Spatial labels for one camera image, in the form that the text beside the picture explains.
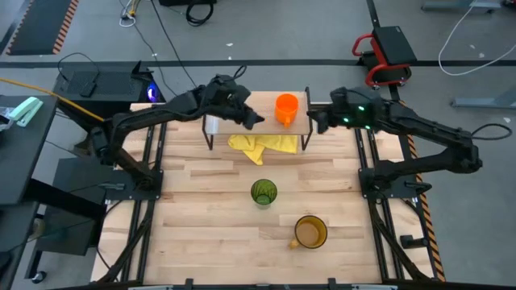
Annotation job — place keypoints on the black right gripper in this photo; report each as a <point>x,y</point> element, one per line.
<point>354,106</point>

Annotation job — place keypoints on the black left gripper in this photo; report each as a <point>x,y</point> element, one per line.
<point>225,98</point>

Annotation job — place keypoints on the orange plastic cup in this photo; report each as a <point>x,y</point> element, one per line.
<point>286,106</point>

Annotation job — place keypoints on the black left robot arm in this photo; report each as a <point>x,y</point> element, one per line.
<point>137,117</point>

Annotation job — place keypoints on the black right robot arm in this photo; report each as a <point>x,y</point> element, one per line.
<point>423,125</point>

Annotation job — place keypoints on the wooden shelf with black legs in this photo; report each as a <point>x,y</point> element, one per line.
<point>266,127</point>

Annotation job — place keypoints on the yellow cloth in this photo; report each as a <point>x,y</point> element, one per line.
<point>258,145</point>

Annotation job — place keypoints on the green plastic cup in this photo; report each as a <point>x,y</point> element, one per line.
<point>264,191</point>

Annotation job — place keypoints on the red and black rolling stool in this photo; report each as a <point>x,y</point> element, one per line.
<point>389,48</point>

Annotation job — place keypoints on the amber glass mug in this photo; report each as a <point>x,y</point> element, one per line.
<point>310,233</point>

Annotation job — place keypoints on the black computer tower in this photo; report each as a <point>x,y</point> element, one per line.
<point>113,86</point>

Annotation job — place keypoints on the grey desk foot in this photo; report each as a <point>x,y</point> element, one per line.
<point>483,100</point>
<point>459,5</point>

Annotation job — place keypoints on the black wheeled cart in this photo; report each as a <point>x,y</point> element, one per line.
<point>68,225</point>

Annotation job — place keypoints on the mint green stapler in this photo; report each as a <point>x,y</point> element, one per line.
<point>26,110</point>

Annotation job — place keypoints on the black mat with orange stripes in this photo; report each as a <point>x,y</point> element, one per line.
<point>40,26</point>

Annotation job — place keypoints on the black side desk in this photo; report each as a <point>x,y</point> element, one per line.
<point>24,161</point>

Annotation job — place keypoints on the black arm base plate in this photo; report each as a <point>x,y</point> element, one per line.
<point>403,177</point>
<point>121,195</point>

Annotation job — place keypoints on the black frame bracket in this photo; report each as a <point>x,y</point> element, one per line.
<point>331,282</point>
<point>188,282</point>

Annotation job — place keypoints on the silver aluminium rail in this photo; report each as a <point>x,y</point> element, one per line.
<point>151,287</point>
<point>375,287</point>

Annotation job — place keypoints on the black aluminium table frame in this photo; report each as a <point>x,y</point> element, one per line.
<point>142,262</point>

